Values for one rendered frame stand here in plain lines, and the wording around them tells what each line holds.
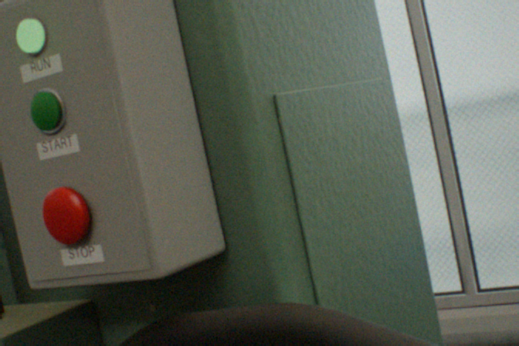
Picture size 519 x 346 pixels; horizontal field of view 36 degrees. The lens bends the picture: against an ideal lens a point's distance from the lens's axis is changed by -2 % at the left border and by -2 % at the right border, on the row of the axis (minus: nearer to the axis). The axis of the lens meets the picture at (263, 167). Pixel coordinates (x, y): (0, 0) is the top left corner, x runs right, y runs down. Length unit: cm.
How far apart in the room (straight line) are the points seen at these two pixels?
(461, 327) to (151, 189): 157
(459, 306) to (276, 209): 157
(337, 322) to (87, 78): 17
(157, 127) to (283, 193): 8
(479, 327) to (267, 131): 151
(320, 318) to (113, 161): 13
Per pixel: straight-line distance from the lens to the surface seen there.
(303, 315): 39
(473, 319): 191
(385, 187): 57
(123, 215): 41
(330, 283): 48
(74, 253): 44
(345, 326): 39
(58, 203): 43
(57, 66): 43
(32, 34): 43
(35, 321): 50
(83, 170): 42
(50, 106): 43
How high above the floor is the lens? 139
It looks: 3 degrees down
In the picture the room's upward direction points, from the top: 12 degrees counter-clockwise
